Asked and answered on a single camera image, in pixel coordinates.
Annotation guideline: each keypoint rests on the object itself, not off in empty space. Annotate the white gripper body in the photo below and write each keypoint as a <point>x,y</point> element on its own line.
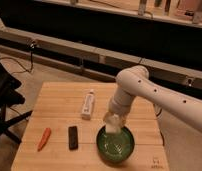
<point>114,119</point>

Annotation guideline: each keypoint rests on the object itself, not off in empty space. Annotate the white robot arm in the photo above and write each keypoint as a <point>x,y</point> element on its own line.
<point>134,81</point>

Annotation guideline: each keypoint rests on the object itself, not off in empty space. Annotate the green ceramic bowl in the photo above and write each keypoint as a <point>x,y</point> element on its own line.
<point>115,148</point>

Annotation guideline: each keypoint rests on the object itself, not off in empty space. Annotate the white tube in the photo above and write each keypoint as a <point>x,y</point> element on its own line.
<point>88,105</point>

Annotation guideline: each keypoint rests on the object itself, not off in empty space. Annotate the black rectangular bar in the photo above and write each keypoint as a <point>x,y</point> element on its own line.
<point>73,137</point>

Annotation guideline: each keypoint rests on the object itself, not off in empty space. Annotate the wooden table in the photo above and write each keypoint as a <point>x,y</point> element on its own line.
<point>59,106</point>

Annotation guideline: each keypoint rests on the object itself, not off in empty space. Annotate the orange carrot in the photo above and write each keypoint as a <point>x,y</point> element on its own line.
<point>44,139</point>

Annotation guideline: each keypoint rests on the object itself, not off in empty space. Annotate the black office chair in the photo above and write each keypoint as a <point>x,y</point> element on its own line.
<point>9,97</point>

